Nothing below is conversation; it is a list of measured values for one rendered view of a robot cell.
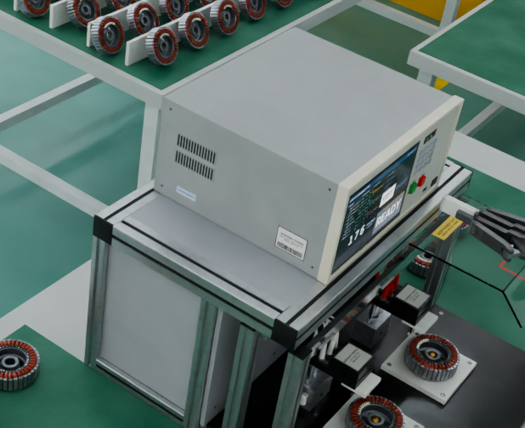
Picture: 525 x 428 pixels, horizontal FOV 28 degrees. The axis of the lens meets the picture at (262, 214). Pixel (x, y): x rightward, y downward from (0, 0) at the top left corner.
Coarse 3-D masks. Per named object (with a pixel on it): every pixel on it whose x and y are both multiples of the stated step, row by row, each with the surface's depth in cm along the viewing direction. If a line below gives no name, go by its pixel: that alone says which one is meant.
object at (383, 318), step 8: (368, 312) 226; (384, 312) 226; (360, 320) 223; (376, 320) 224; (384, 320) 224; (360, 328) 223; (368, 328) 222; (376, 328) 222; (384, 328) 226; (352, 336) 226; (360, 336) 224; (368, 336) 223; (376, 336) 224; (368, 344) 224
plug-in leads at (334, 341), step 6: (324, 324) 196; (336, 336) 202; (306, 342) 202; (330, 342) 200; (336, 342) 203; (324, 348) 198; (330, 348) 201; (336, 348) 203; (324, 354) 199; (330, 354) 202; (324, 360) 201
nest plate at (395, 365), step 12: (408, 336) 228; (396, 360) 221; (468, 360) 224; (396, 372) 218; (408, 372) 219; (456, 372) 221; (468, 372) 221; (408, 384) 217; (420, 384) 216; (432, 384) 217; (444, 384) 217; (456, 384) 218; (432, 396) 215; (444, 396) 214
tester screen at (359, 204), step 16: (400, 160) 188; (384, 176) 184; (400, 176) 192; (368, 192) 181; (384, 192) 188; (400, 192) 196; (352, 208) 178; (368, 208) 185; (352, 224) 181; (368, 224) 189; (384, 224) 197; (336, 256) 182
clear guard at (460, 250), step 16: (480, 208) 220; (432, 224) 213; (464, 224) 214; (416, 240) 207; (432, 240) 208; (448, 240) 209; (464, 240) 210; (448, 256) 205; (464, 256) 206; (480, 256) 206; (496, 256) 207; (464, 272) 202; (480, 272) 202; (496, 272) 203; (512, 272) 204; (496, 288) 199; (512, 288) 201; (512, 304) 200
